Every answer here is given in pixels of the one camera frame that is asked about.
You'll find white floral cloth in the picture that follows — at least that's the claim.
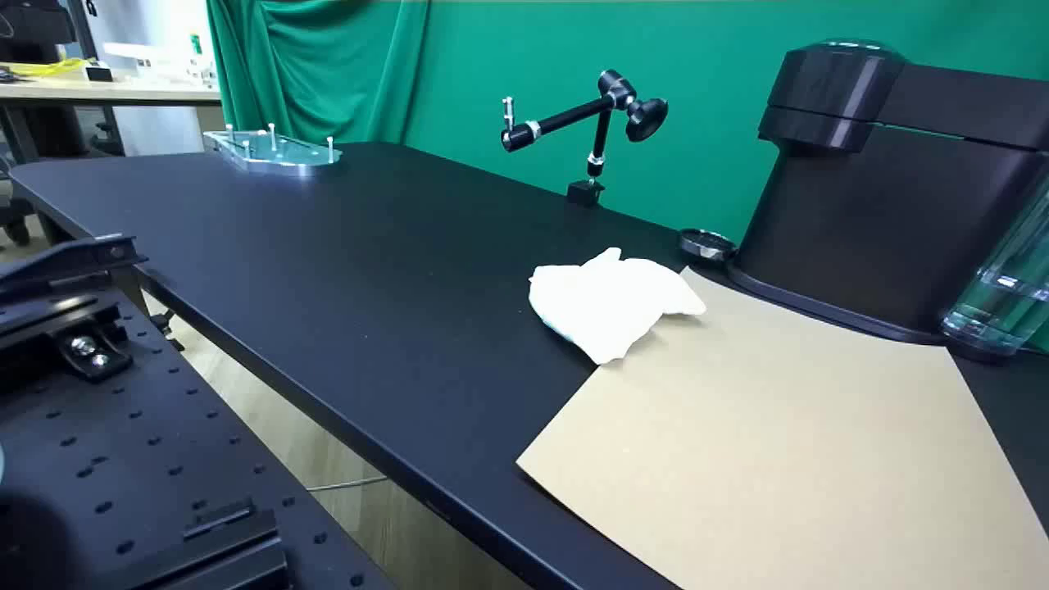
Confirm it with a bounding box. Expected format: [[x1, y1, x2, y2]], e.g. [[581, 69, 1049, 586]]
[[528, 242, 712, 369]]

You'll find black articulated stand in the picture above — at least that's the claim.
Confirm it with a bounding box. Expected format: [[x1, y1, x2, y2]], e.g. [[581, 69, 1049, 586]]
[[498, 65, 672, 209]]

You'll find small round black cap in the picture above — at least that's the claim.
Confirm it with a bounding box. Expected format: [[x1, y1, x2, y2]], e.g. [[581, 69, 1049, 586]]
[[677, 225, 736, 270]]

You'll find clear acrylic plate with screws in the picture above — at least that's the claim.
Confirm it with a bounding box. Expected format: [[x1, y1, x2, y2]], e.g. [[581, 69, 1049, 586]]
[[201, 123, 344, 174]]

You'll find green fabric backdrop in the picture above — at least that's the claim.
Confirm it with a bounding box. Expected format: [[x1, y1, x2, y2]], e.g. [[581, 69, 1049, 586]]
[[203, 0, 1049, 248]]

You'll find tan cardboard sheet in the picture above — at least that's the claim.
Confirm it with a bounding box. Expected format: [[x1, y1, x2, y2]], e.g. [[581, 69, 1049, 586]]
[[514, 265, 1049, 590]]

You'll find large black machine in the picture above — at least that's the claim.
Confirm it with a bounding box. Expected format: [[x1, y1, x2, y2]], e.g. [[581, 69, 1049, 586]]
[[725, 39, 1049, 347]]

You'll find black perforated breadboard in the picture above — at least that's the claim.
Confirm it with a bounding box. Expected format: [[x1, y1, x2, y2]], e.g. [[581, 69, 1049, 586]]
[[0, 292, 395, 590]]

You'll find white box on desk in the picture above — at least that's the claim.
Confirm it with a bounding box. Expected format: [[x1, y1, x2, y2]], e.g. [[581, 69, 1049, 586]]
[[89, 0, 220, 89]]

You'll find wooden background desk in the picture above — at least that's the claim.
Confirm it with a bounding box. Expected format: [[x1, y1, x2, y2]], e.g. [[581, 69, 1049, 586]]
[[0, 74, 224, 111]]

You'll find clear plastic container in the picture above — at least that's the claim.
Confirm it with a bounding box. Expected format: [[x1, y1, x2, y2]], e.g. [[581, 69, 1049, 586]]
[[939, 183, 1049, 362]]

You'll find black clamp mount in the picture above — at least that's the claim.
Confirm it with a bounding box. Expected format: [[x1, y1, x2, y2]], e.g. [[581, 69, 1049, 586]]
[[0, 230, 147, 386]]

